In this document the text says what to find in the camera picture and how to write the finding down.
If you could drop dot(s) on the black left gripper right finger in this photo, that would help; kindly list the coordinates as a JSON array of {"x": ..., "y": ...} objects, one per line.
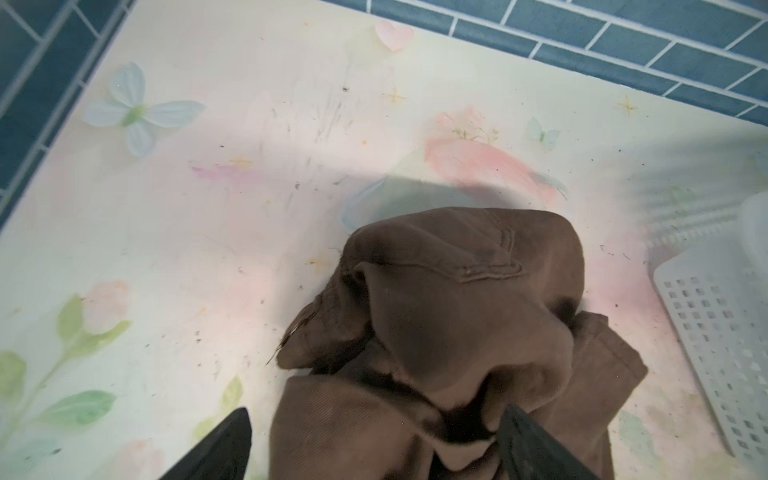
[{"x": 528, "y": 452}]

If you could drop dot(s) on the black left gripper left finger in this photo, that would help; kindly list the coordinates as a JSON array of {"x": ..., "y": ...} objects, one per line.
[{"x": 223, "y": 454}]

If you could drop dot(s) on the brown trousers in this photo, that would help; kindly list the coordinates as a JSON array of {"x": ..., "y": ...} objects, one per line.
[{"x": 431, "y": 325}]

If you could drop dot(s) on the white perforated plastic basket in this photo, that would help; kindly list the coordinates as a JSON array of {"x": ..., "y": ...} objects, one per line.
[{"x": 715, "y": 293}]

